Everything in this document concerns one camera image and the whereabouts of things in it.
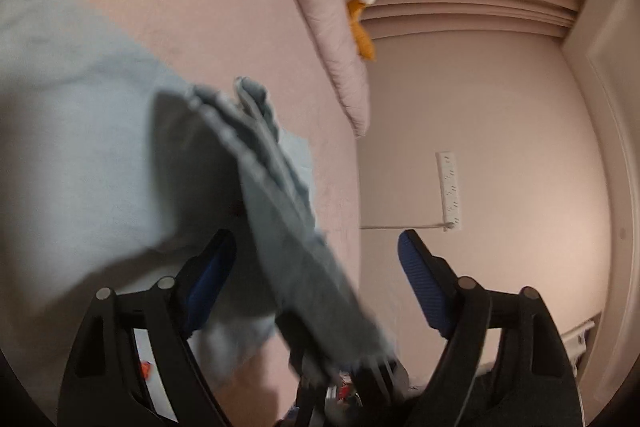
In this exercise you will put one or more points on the white wall power strip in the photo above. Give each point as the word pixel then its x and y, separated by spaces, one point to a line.
pixel 449 190

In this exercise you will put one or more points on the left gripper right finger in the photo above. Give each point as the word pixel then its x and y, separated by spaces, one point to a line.
pixel 504 363

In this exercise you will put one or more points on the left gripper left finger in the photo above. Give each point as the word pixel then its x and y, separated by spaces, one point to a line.
pixel 103 383

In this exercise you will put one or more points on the pink bed sheet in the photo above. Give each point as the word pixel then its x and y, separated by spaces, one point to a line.
pixel 212 43

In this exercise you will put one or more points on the light blue strawberry pants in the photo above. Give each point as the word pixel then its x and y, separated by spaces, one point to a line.
pixel 114 170

